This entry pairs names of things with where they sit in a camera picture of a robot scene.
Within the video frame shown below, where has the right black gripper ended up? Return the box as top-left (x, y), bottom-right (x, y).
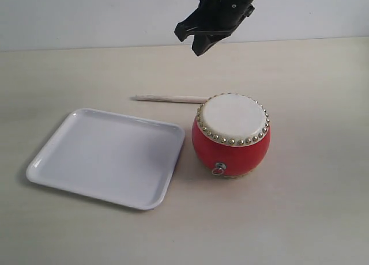
top-left (175, 0), bottom-right (255, 56)

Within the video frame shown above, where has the wooden drumstick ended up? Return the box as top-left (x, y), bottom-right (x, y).
top-left (130, 94), bottom-right (208, 104)

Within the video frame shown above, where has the small red drum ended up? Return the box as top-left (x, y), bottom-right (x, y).
top-left (191, 93), bottom-right (271, 178)

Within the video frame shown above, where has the white plastic tray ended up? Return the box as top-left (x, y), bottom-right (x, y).
top-left (26, 108), bottom-right (185, 210)

